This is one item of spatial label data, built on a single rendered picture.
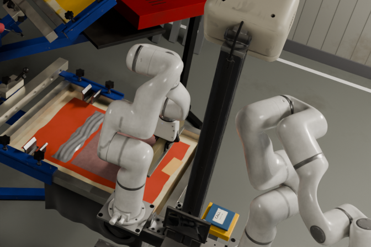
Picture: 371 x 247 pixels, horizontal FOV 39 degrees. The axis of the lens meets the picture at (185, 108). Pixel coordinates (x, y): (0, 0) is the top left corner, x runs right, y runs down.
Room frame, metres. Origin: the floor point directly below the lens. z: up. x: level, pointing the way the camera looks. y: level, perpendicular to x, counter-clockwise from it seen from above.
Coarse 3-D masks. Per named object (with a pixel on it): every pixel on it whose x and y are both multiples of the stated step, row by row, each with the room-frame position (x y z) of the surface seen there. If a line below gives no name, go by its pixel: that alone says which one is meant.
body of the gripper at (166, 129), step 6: (162, 120) 1.55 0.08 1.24; (174, 120) 1.55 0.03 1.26; (156, 126) 1.56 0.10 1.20; (162, 126) 1.55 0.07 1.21; (168, 126) 1.54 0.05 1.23; (174, 126) 1.54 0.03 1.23; (156, 132) 1.55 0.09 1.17; (162, 132) 1.55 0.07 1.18; (168, 132) 1.54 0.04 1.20; (174, 132) 1.54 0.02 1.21; (168, 138) 1.54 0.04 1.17; (174, 138) 1.54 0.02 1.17
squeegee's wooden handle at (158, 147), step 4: (184, 120) 1.76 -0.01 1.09; (180, 124) 1.71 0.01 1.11; (160, 140) 1.54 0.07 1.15; (164, 140) 1.55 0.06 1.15; (156, 144) 1.51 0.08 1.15; (160, 144) 1.52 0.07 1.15; (164, 144) 1.54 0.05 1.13; (152, 148) 1.48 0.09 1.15; (156, 148) 1.49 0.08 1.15; (160, 148) 1.51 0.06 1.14; (164, 148) 1.55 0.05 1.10; (156, 152) 1.47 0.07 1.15; (160, 152) 1.51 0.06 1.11; (156, 156) 1.48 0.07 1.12; (152, 160) 1.44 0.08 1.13; (156, 160) 1.49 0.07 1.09; (152, 164) 1.45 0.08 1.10; (148, 172) 1.41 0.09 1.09
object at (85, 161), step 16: (48, 128) 1.67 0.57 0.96; (64, 128) 1.69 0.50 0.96; (48, 144) 1.58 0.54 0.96; (96, 144) 1.64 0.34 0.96; (80, 160) 1.53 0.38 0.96; (96, 160) 1.54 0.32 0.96; (96, 176) 1.46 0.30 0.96; (112, 176) 1.48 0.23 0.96; (160, 176) 1.53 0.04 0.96; (144, 192) 1.43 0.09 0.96
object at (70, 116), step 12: (72, 108) 1.84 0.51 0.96; (84, 108) 1.86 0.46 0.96; (96, 108) 1.88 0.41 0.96; (60, 120) 1.74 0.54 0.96; (72, 120) 1.76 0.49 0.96; (84, 120) 1.78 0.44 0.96; (96, 132) 1.71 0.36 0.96; (120, 132) 1.75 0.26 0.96; (180, 144) 1.75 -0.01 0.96; (168, 156) 1.66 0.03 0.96; (180, 156) 1.68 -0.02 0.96
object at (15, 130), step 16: (64, 80) 1.99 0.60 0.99; (48, 96) 1.84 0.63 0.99; (32, 112) 1.71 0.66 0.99; (16, 128) 1.60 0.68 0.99; (192, 128) 1.84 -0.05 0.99; (192, 160) 1.63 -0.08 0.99; (64, 176) 1.39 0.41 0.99; (80, 192) 1.35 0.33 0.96; (96, 192) 1.34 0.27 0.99; (176, 192) 1.43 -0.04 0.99
